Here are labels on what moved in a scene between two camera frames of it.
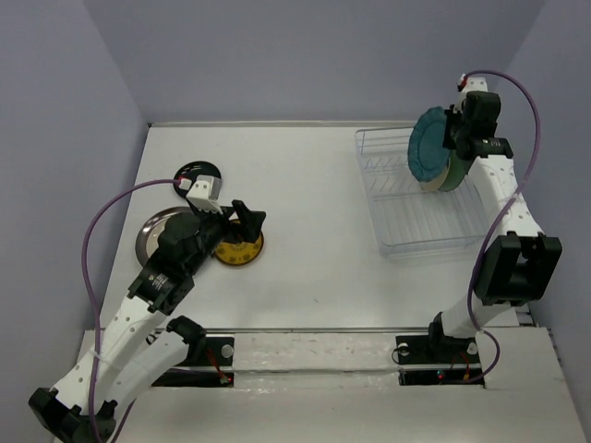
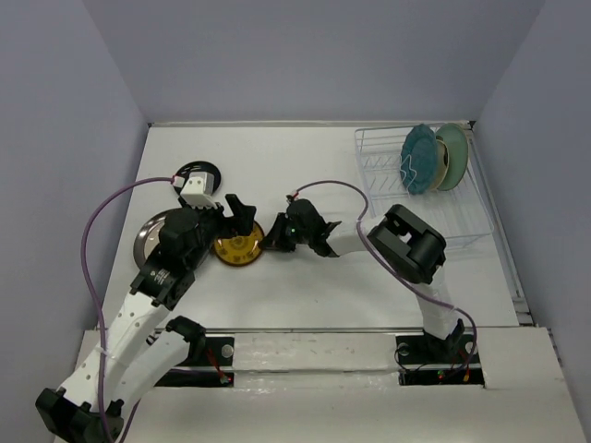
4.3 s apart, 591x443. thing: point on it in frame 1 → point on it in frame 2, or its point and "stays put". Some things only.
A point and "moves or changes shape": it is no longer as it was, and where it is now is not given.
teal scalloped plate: x=428 y=158 moves or changes shape
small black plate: x=191 y=171 stays put
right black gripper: x=450 y=141 → x=275 y=239
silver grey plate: x=150 y=230 stays put
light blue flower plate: x=458 y=168 stays put
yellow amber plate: x=237 y=254 stays put
